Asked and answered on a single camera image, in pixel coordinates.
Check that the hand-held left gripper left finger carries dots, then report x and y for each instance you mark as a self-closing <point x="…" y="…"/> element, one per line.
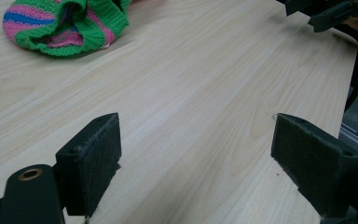
<point x="87" y="168"/>

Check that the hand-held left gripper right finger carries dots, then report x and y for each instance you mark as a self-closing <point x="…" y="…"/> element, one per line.
<point x="317" y="161"/>

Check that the striped knit pet sweater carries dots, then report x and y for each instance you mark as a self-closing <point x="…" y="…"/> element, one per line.
<point x="28" y="18"/>

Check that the metal floor rail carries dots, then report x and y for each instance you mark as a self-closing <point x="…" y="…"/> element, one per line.
<point x="354" y="138"/>

